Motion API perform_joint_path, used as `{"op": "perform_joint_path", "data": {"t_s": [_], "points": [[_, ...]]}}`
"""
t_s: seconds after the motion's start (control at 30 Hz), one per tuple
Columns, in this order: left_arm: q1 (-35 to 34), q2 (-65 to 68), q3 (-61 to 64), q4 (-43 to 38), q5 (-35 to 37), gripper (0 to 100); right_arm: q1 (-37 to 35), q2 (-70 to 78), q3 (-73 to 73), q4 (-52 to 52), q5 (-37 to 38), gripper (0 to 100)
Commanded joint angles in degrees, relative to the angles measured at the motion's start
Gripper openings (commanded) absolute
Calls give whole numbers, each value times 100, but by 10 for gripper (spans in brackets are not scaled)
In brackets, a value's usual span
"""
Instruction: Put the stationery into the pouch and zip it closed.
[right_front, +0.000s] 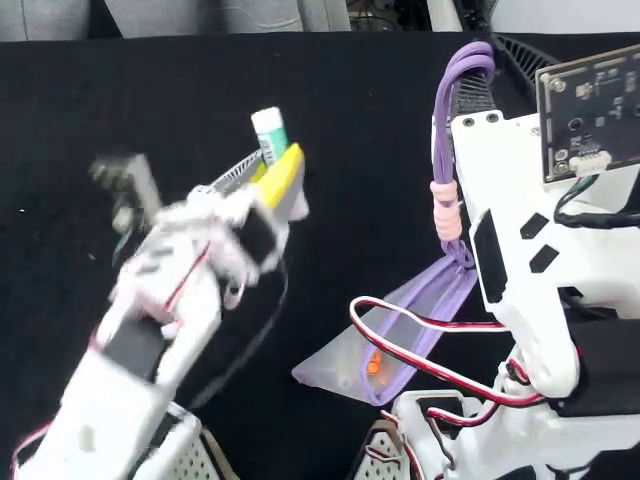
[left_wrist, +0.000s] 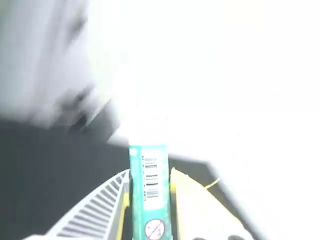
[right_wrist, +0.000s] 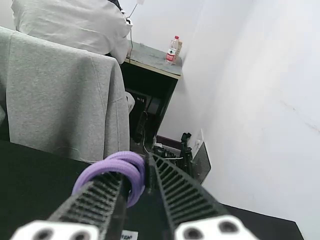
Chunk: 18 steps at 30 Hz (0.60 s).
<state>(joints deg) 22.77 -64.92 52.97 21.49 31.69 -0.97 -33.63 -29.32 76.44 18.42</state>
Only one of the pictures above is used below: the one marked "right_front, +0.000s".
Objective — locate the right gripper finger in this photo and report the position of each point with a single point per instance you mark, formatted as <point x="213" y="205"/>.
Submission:
<point x="477" y="95"/>
<point x="530" y="55"/>

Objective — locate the translucent purple zip pouch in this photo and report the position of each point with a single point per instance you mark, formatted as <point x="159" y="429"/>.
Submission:
<point x="400" y="325"/>

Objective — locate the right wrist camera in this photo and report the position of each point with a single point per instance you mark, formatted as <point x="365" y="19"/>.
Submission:
<point x="595" y="110"/>

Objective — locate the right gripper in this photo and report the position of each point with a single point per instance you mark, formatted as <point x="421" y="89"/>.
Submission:
<point x="530" y="300"/>

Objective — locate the person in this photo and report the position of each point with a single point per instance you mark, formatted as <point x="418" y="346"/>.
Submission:
<point x="175" y="17"/>

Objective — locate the white and green glue stick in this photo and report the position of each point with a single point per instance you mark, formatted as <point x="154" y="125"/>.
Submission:
<point x="270" y="132"/>

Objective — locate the small orange stationery piece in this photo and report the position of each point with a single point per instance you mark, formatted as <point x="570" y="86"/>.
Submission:
<point x="376" y="364"/>

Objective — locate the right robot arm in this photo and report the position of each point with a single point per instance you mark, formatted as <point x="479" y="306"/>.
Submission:
<point x="505" y="440"/>

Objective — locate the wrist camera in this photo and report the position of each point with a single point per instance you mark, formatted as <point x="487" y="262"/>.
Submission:
<point x="595" y="110"/>
<point x="135" y="182"/>

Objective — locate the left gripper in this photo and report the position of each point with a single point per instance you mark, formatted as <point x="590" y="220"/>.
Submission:
<point x="225" y="235"/>

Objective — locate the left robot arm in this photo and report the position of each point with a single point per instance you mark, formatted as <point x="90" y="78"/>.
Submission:
<point x="120" y="400"/>

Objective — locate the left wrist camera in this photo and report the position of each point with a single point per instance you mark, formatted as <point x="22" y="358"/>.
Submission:
<point x="135" y="182"/>

